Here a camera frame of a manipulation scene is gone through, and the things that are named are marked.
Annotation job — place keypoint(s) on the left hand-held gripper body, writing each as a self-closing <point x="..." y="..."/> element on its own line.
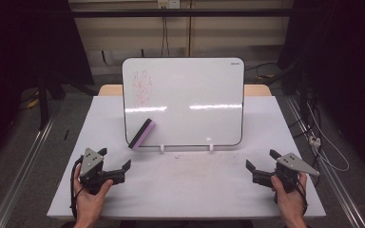
<point x="90" y="164"/>

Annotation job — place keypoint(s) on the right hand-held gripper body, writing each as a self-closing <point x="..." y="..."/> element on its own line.
<point x="290" y="164"/>

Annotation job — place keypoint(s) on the purple and black whiteboard eraser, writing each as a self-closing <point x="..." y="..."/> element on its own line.
<point x="143" y="133"/>

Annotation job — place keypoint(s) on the white whiteboard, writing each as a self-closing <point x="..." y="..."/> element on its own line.
<point x="187" y="95"/>

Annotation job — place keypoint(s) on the person's left hand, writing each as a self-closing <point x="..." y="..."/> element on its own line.
<point x="90" y="204"/>

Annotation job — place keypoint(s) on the person's right hand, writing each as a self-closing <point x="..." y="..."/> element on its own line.
<point x="290" y="204"/>

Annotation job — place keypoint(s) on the black marker pen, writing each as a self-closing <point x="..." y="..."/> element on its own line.
<point x="66" y="134"/>

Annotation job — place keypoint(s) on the white whiteboard support clip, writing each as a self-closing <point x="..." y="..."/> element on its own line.
<point x="211" y="147"/>
<point x="162" y="148"/>

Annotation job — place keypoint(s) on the wooden table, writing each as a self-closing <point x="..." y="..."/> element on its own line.
<point x="259" y="91"/>

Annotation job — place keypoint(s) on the black curtain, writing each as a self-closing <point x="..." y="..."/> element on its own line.
<point x="345" y="63"/>
<point x="19" y="57"/>

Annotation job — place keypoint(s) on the thin wooden pole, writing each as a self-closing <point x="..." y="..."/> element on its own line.
<point x="190" y="28"/>

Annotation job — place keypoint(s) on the metal floor rail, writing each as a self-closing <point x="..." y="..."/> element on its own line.
<point x="22" y="177"/>
<point x="336" y="183"/>

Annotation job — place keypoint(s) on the white wall socket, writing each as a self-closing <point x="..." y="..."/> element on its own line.
<point x="168" y="3"/>

